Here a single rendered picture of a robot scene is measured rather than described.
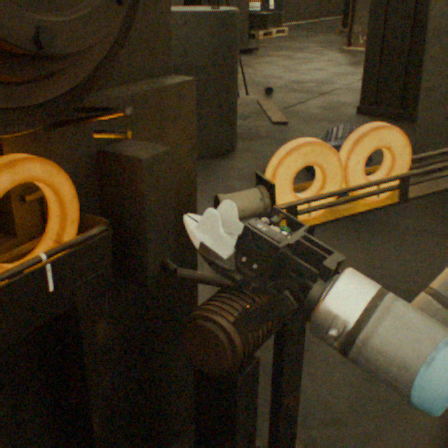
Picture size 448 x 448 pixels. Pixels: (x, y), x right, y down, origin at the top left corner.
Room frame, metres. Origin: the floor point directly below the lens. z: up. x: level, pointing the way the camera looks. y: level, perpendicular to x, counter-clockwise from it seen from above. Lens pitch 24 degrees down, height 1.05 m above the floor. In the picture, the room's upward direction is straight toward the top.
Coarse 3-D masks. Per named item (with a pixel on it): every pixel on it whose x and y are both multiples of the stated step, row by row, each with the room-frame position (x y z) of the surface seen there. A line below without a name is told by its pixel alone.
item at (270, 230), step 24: (288, 216) 0.61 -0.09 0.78; (240, 240) 0.57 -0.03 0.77; (264, 240) 0.56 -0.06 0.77; (288, 240) 0.56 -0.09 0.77; (312, 240) 0.57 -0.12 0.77; (240, 264) 0.58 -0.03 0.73; (264, 264) 0.55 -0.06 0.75; (288, 264) 0.55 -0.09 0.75; (312, 264) 0.55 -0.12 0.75; (336, 264) 0.54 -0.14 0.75; (264, 288) 0.56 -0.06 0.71; (312, 288) 0.52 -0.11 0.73
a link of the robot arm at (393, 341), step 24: (384, 312) 0.48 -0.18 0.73; (408, 312) 0.49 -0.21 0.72; (360, 336) 0.47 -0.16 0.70; (384, 336) 0.46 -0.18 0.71; (408, 336) 0.46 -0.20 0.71; (432, 336) 0.46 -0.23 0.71; (360, 360) 0.47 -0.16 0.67; (384, 360) 0.45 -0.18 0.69; (408, 360) 0.45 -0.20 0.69; (432, 360) 0.44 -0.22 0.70; (384, 384) 0.46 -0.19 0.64; (408, 384) 0.44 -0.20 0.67; (432, 384) 0.43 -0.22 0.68; (432, 408) 0.42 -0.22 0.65
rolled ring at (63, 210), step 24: (0, 168) 0.63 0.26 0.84; (24, 168) 0.65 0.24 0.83; (48, 168) 0.68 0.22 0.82; (0, 192) 0.62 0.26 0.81; (48, 192) 0.70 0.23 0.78; (72, 192) 0.71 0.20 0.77; (48, 216) 0.71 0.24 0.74; (72, 216) 0.71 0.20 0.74; (48, 240) 0.69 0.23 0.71; (0, 264) 0.61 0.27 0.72
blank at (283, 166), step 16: (288, 144) 0.95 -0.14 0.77; (304, 144) 0.94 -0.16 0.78; (320, 144) 0.95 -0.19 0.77; (272, 160) 0.94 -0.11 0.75; (288, 160) 0.93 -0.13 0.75; (304, 160) 0.94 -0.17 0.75; (320, 160) 0.95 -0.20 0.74; (336, 160) 0.96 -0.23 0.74; (272, 176) 0.92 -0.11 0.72; (288, 176) 0.93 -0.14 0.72; (320, 176) 0.96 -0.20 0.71; (336, 176) 0.96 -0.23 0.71; (288, 192) 0.93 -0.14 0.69; (304, 192) 0.97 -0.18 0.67; (320, 192) 0.95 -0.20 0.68
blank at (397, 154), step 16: (368, 128) 0.99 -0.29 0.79; (384, 128) 1.00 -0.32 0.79; (352, 144) 0.98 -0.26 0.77; (368, 144) 0.98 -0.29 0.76; (384, 144) 1.00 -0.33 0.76; (400, 144) 1.01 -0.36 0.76; (352, 160) 0.97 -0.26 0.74; (384, 160) 1.03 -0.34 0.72; (400, 160) 1.01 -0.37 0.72; (352, 176) 0.97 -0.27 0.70; (368, 176) 1.02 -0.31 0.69; (384, 176) 1.00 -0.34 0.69; (352, 192) 0.98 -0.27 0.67
